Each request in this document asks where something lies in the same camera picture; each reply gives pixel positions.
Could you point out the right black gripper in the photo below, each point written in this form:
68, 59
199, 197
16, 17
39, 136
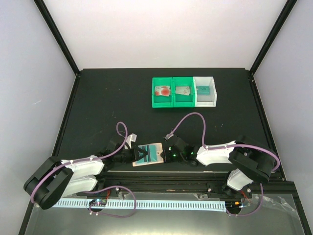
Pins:
167, 158

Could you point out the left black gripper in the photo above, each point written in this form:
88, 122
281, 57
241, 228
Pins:
134, 156

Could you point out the teal card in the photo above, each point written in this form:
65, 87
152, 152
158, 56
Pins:
203, 90
151, 157

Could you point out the beige card holder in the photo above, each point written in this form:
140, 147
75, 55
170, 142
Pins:
159, 151

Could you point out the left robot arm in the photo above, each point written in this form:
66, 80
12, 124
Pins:
56, 179

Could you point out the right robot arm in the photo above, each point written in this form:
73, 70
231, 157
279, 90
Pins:
251, 161

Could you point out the grey patterned card in bin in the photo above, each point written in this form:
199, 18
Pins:
182, 90

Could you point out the teal card in bin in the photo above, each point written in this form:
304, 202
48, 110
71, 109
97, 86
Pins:
203, 90

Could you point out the middle green bin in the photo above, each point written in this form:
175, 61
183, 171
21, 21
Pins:
183, 101

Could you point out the green bin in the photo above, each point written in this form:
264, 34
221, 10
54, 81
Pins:
162, 101
183, 101

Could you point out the left green bin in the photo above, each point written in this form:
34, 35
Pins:
162, 101

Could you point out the white bin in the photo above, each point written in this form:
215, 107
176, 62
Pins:
206, 101

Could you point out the left small circuit board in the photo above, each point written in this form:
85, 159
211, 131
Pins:
98, 203

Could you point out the small circuit board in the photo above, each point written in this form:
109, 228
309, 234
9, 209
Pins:
234, 204
98, 203

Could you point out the right small circuit board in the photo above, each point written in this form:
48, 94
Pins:
234, 204

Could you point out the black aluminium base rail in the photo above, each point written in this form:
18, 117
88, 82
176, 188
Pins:
181, 182

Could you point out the white slotted cable duct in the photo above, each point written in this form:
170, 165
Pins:
179, 205

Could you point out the left black frame post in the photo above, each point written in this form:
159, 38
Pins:
44, 11

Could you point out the black frame post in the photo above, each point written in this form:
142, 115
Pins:
285, 12
44, 11

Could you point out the right black frame post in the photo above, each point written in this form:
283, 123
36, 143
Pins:
285, 12

